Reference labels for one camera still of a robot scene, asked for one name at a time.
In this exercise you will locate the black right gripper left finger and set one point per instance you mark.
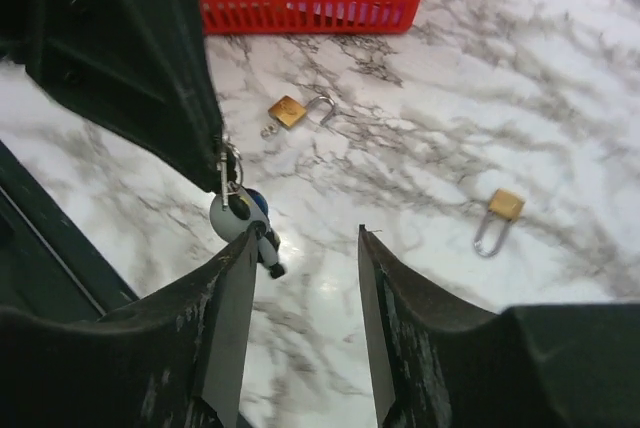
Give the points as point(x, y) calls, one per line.
point(172, 359)

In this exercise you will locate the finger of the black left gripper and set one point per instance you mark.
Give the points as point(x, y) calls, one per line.
point(137, 68)

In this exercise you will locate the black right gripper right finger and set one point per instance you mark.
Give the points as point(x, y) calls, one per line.
point(437, 360)

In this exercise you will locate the key with robot keychain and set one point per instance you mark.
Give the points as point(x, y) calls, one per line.
point(235, 208)

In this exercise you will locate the small silver key with ring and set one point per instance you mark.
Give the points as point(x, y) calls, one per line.
point(270, 130)

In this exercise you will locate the long shackle brass padlock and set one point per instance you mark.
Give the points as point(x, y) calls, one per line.
point(505, 206)

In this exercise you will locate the black mounting base rail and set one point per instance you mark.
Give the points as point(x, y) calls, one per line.
point(48, 266)

